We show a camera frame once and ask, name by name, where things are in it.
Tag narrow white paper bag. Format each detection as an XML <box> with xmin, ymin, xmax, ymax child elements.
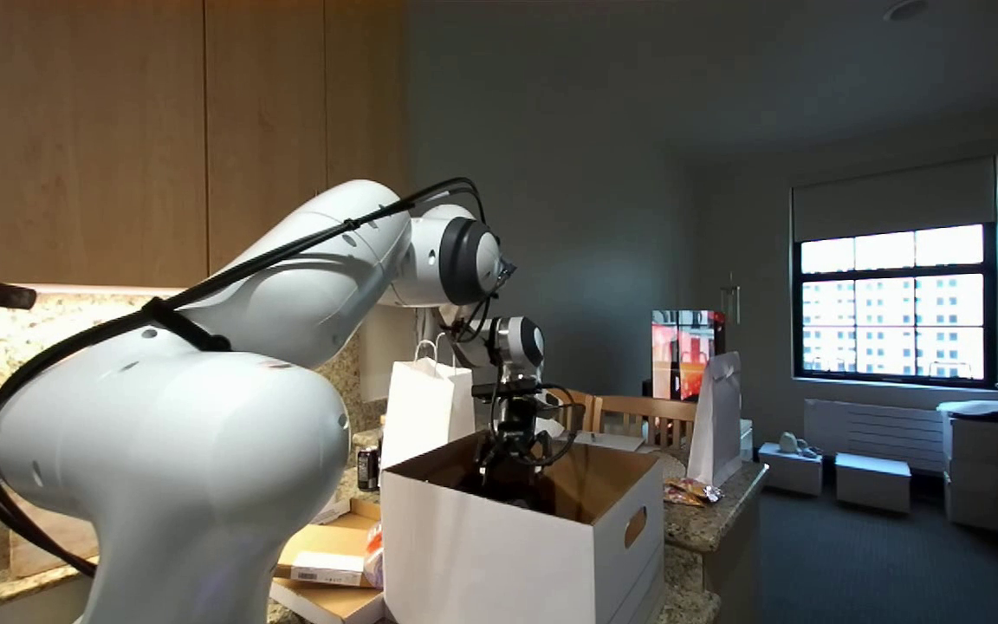
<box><xmin>682</xmin><ymin>345</ymin><xmax>750</xmax><ymax>488</ymax></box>

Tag white window blind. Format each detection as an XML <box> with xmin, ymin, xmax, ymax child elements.
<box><xmin>783</xmin><ymin>157</ymin><xmax>998</xmax><ymax>242</ymax></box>

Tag wooden chair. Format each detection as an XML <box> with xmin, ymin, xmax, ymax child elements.
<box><xmin>566</xmin><ymin>386</ymin><xmax>596</xmax><ymax>435</ymax></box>
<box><xmin>585</xmin><ymin>393</ymin><xmax>699</xmax><ymax>456</ymax></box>

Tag white paper bag with handles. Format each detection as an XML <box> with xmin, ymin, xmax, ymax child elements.
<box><xmin>377</xmin><ymin>339</ymin><xmax>481</xmax><ymax>475</ymax></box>

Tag dark jar wooden lid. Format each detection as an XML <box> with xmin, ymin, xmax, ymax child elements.
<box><xmin>350</xmin><ymin>439</ymin><xmax>385</xmax><ymax>494</ymax></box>

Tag small brown cardboard box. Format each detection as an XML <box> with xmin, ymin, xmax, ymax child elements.
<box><xmin>284</xmin><ymin>524</ymin><xmax>377</xmax><ymax>588</ymax></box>

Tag wooden wall cabinets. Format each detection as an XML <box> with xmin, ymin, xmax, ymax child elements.
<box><xmin>0</xmin><ymin>0</ymin><xmax>415</xmax><ymax>292</ymax></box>

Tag wall radiator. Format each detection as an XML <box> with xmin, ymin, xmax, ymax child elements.
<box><xmin>802</xmin><ymin>396</ymin><xmax>948</xmax><ymax>475</ymax></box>

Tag white ottoman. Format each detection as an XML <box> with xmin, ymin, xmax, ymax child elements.
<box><xmin>833</xmin><ymin>449</ymin><xmax>914</xmax><ymax>519</ymax></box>
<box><xmin>755</xmin><ymin>433</ymin><xmax>827</xmax><ymax>504</ymax></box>

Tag big white cardboard box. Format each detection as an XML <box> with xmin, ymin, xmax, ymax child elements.
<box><xmin>377</xmin><ymin>431</ymin><xmax>668</xmax><ymax>624</ymax></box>

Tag window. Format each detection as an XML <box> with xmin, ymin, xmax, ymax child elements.
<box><xmin>790</xmin><ymin>220</ymin><xmax>998</xmax><ymax>393</ymax></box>

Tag red and white bottles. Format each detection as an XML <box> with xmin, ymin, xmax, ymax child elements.
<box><xmin>643</xmin><ymin>301</ymin><xmax>732</xmax><ymax>402</ymax></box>

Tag white cabinet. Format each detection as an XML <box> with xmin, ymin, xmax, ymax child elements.
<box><xmin>936</xmin><ymin>397</ymin><xmax>998</xmax><ymax>537</ymax></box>

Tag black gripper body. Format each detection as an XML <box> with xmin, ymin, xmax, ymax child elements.
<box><xmin>485</xmin><ymin>393</ymin><xmax>560</xmax><ymax>456</ymax></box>

